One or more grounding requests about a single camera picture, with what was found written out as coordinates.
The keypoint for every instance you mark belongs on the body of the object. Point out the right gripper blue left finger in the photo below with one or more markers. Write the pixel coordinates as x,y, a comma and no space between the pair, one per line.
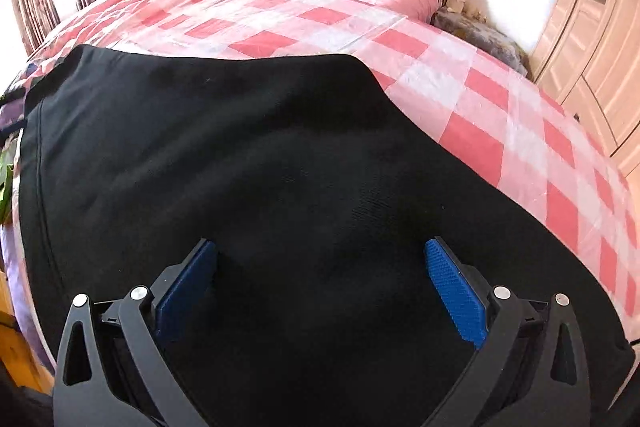
111,366

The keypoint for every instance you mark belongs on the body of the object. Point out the floral covered nightstand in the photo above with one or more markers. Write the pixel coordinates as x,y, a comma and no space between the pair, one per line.
472,27

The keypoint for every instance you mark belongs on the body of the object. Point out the black pants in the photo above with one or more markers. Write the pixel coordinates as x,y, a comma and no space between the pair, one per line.
319,195

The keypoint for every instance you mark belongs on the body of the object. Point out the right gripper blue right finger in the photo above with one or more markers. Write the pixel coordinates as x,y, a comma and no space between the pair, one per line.
529,367

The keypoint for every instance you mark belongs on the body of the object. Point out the pink checkered bed sheet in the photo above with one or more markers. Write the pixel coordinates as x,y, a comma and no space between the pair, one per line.
496,121

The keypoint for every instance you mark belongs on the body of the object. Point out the cream wooden wardrobe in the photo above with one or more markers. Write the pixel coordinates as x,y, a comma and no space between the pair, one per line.
587,60

